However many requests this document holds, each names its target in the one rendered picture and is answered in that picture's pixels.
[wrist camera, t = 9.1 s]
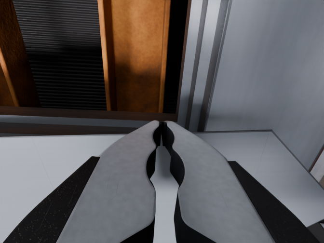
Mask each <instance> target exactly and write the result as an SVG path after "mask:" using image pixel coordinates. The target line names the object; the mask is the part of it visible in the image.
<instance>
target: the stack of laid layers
mask: <svg viewBox="0 0 324 243"><path fill-rule="evenodd" d="M229 2H230V0H188V8H187V18H186V26H185V35H184V44H183V53H182V62H181V71H180V79H179V88H178V97H177V106H176V114H173V113H151V112H129V111H107V110H85V109H63V108H31V107H9V106H0V136H18V135H80V134H123V133H131V132H133V131H135V130H136V129H138V128H140V127H142V126H144V125H146V124H148V123H149V122H151V121H154V120H157V121H159V122H164V121H172V122H175V123H176V124H178V125H180V126H181V127H183V128H185V129H186V130H188V131H190V132H203V131H204V127H205V122H206V117H207V112H208V107H209V102H210V97H211V92H212V87H213V82H214V77H215V72H216V66H217V61H218V56H219V51H220V46H221V42H222V37H223V32H224V27H225V22H226V17H227V12H228V7H229Z"/></svg>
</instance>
